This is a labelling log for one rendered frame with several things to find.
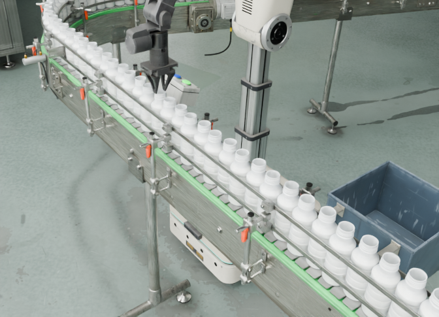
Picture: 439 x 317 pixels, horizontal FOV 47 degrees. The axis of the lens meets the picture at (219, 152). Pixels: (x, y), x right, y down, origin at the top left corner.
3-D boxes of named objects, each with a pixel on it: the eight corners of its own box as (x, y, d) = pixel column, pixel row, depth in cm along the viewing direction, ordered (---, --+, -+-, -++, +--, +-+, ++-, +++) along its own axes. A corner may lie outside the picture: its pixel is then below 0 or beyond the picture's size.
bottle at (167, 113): (173, 136, 171) (172, 93, 162) (182, 145, 167) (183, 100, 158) (157, 142, 168) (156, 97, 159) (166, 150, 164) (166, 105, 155)
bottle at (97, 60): (112, 89, 198) (109, 49, 188) (100, 94, 194) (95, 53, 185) (102, 83, 201) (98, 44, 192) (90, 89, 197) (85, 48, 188)
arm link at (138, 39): (171, 10, 145) (154, 2, 150) (136, 17, 139) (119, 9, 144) (172, 50, 151) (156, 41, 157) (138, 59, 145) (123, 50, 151)
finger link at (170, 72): (176, 93, 162) (176, 65, 157) (157, 99, 158) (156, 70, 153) (164, 84, 166) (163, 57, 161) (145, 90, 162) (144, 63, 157)
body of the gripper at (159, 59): (178, 68, 158) (178, 46, 154) (150, 76, 153) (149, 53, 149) (167, 61, 162) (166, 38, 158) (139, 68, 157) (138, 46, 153)
